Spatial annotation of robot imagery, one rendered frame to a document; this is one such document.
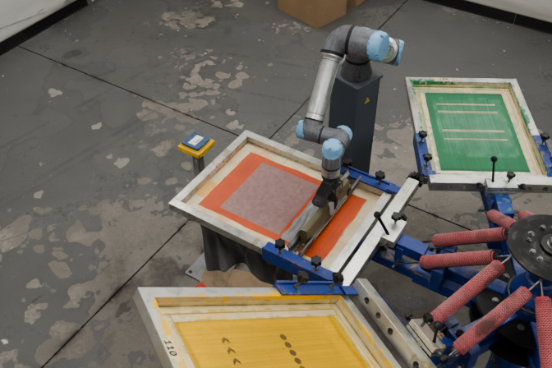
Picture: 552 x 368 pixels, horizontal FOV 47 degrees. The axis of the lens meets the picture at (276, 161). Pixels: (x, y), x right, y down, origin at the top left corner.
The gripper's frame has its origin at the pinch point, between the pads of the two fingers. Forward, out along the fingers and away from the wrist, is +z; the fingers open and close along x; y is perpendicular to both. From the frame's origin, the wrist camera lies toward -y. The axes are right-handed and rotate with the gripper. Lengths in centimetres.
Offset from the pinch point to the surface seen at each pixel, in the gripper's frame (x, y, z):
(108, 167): 189, 46, 100
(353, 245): -17.4, -8.4, 1.9
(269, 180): 33.2, 8.7, 5.3
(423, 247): -42.4, 0.5, -3.2
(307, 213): 8.2, -0.5, 4.7
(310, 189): 14.6, 13.4, 5.3
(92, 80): 274, 117, 100
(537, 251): -80, -5, -30
